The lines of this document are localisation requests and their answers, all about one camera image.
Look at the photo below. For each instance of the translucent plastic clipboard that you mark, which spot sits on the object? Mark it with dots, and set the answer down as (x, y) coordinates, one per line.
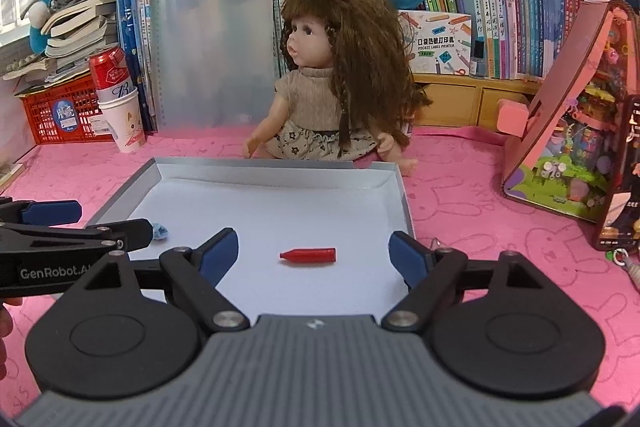
(215, 57)

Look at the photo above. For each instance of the white paper sheet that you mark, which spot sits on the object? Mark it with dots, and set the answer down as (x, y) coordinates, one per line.
(12, 122)

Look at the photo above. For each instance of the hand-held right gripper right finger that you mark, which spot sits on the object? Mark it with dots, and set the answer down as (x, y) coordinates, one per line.
(404, 257)

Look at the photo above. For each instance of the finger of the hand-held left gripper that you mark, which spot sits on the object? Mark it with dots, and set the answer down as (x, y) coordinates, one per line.
(50, 212)
(130, 234)

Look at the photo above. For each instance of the wooden shelf with drawers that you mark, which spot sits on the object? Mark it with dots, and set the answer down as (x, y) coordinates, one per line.
(450, 102)

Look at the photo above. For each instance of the white label printer box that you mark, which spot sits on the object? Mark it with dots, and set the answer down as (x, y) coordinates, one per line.
(432, 42)

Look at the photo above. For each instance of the row of thin blue books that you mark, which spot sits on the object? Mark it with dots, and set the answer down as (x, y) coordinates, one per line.
(132, 52)

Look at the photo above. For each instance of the pink toy house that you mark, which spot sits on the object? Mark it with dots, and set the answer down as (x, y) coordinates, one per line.
(565, 132)

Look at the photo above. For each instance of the row of colourful shelf books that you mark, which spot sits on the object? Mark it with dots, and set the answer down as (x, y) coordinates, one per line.
(515, 17)

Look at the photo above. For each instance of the flat books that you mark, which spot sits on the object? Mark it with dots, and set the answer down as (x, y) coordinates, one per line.
(10, 176)

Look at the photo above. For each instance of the grey cardboard box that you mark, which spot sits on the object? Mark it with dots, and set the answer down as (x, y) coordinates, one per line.
(275, 217)

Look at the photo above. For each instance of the dark printed box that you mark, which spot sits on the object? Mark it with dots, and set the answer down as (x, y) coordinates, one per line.
(625, 187)

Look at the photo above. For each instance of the red crayon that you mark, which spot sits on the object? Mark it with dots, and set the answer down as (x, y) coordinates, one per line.
(310, 256)

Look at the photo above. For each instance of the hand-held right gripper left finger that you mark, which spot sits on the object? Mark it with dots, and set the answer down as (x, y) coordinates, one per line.
(222, 252)

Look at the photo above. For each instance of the white paper cup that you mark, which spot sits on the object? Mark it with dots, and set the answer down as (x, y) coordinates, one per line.
(125, 122)

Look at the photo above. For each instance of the small blue hair clip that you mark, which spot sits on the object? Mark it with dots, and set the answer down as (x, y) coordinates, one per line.
(160, 231)

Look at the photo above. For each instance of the blue and white plush toy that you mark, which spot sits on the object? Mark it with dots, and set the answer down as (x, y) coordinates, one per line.
(37, 32)

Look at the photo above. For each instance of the red plastic crate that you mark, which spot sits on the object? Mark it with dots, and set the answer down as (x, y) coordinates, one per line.
(50, 112)

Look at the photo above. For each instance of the person's left hand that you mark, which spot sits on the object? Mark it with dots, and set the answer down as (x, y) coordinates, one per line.
(4, 327)

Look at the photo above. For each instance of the brown-haired doll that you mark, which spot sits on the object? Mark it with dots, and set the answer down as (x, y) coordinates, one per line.
(310, 97)

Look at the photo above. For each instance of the pile of worn books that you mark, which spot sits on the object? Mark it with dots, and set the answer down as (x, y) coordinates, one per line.
(75, 27)

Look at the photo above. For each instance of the red drink can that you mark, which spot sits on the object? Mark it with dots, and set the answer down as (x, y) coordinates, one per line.
(107, 74)

